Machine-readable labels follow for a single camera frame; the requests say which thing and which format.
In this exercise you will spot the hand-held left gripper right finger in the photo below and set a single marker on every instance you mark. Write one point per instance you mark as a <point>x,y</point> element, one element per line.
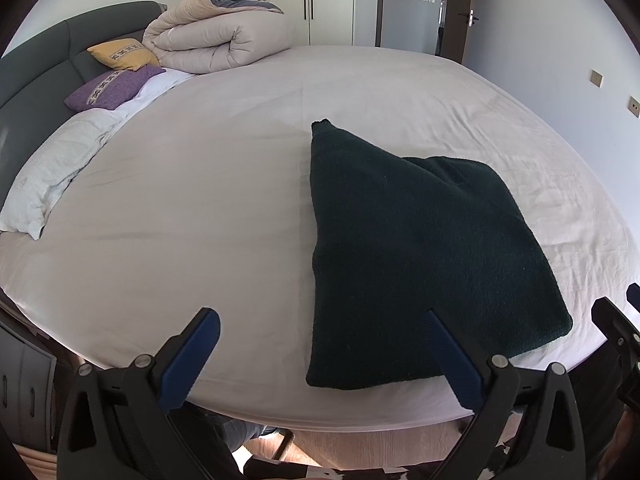
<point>457,365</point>

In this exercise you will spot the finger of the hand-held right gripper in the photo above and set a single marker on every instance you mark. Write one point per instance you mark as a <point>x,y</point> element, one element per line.
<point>635,296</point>
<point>617,335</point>

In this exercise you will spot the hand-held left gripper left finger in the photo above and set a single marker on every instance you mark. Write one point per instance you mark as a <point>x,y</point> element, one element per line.
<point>192,355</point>

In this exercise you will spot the dark green towel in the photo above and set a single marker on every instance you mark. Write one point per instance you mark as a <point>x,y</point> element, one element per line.
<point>410,240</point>

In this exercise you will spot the person's dark trousers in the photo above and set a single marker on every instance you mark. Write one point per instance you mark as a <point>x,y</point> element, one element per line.
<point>235,430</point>

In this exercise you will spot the dark grey nightstand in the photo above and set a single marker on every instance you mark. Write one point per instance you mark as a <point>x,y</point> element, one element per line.
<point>25,375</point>

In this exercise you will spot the bed with white sheet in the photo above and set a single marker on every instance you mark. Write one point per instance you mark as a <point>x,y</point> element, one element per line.
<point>200,185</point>

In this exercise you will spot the large white pillow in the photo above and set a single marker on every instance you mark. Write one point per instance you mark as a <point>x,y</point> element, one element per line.
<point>55,160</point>

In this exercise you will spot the small white pillow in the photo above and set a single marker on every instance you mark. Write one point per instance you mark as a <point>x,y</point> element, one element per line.
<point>160,87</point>

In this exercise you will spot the purple patterned pillow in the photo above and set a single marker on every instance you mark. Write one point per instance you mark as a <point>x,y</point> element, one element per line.
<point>105,89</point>

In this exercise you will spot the brown door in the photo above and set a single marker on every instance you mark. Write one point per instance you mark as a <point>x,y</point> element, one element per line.
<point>462,40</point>

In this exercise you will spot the yellow patterned pillow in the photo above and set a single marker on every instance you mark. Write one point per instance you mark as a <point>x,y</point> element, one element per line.
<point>122,53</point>

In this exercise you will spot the folded beige duvet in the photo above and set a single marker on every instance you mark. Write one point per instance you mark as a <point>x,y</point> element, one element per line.
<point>215,35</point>

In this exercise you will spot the grey padded headboard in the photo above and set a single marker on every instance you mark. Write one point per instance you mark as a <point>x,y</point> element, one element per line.
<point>30,75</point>

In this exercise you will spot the grey door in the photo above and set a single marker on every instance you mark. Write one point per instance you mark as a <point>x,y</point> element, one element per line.
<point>405,15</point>

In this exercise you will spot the white wardrobe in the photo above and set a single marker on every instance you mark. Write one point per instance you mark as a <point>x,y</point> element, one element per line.
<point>330,0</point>

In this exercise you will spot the beige wall socket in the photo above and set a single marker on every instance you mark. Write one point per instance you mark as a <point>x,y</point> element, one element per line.
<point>596,78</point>
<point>634,107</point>

